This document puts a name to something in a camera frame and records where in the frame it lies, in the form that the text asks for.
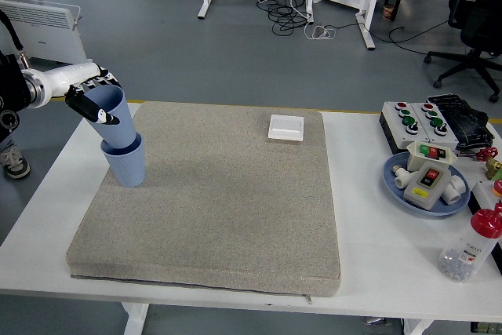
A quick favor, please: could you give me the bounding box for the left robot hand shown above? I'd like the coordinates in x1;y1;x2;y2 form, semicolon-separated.
38;60;124;125

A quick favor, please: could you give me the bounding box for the blue ribbed plastic cup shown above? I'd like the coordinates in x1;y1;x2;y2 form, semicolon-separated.
100;133;147;188
80;87;138;151

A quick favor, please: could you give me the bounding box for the white panel heater with grille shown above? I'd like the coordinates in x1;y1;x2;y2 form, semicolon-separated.
0;0;94;75

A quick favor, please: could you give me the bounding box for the person's leg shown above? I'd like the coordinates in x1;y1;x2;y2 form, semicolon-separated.
0;137;19;155

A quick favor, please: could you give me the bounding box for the person's shoe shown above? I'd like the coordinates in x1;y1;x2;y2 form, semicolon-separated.
0;148;31;180

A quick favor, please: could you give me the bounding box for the grey-brown cushion mat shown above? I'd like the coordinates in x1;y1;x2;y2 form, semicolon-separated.
65;100;343;299

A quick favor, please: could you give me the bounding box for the white table leg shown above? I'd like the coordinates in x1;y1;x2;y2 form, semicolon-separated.
403;318;435;335
120;302;150;335

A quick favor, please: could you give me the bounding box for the white four-button control box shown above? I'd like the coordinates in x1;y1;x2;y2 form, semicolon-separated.
382;100;432;155
409;101;460;151

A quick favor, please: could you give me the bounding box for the blue round plate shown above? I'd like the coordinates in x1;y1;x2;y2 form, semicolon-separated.
382;151;471;219

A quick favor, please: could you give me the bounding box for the white pipe fitting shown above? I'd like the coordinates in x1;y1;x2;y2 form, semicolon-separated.
391;165;413;191
442;175;468;206

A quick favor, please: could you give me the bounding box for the black foot pedal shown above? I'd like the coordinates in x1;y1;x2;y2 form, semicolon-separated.
426;93;496;151

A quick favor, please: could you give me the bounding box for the black office chair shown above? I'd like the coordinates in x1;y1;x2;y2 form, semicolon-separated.
424;0;502;104

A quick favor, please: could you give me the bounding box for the brass valve with red handwheel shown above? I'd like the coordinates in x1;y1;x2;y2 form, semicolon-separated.
476;146;502;181

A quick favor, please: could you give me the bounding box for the box with red stop button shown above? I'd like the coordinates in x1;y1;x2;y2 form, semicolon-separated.
468;179;502;218

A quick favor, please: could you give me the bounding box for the clear bottle with red cap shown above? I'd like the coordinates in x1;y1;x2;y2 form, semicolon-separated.
438;203;502;283

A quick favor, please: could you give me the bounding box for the olive box under table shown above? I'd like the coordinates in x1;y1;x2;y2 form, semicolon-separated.
470;321;502;335

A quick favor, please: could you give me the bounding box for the white wall switch panel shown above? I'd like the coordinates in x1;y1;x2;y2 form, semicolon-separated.
267;114;307;142

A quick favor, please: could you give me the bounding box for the black cable bundle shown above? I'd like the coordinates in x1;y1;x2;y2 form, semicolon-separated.
256;0;315;36

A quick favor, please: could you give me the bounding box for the white cable coil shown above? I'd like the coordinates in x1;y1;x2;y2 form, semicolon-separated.
304;24;337;42

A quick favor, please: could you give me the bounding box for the long black floor cable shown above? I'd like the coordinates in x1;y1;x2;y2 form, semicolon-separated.
333;16;452;57

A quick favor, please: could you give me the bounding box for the white green-red button switch box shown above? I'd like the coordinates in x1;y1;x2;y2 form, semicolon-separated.
406;140;459;173

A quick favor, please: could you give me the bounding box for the grey red-black button switch box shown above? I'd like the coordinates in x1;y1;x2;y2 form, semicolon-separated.
403;165;450;210

